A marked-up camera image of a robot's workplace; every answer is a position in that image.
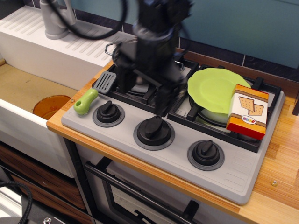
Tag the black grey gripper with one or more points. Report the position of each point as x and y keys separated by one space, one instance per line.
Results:
x=153 y=60

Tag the toy cracker box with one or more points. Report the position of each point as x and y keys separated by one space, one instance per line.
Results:
x=248 y=112

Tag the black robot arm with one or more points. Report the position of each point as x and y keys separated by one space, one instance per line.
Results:
x=160 y=17

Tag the left black stove knob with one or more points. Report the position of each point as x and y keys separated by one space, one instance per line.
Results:
x=108 y=115

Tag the black stove knob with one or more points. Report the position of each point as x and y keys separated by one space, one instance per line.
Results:
x=154 y=134
x=108 y=115
x=206 y=155

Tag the middle black stove knob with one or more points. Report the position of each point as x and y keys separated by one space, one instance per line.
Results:
x=154 y=134

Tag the green plastic plate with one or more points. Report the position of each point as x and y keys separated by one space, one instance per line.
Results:
x=212 y=88

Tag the grey toy stove top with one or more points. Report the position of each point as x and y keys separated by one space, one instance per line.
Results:
x=188 y=141

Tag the right black stove knob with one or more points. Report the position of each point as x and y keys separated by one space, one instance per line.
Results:
x=206 y=155

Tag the right black burner grate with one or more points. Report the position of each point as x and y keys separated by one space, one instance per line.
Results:
x=203 y=124

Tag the orange sink drain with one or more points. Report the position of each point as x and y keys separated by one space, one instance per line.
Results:
x=48 y=106

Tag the grey toy faucet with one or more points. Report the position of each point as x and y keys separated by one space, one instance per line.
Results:
x=53 y=17

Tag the white toy sink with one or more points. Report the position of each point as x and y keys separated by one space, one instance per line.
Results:
x=33 y=67

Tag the wooden drawer front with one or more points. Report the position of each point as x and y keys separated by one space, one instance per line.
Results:
x=49 y=187

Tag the grey spatula green handle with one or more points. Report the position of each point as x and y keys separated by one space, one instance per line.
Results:
x=102 y=85

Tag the black oven door handle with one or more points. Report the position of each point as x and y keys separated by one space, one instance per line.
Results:
x=185 y=218

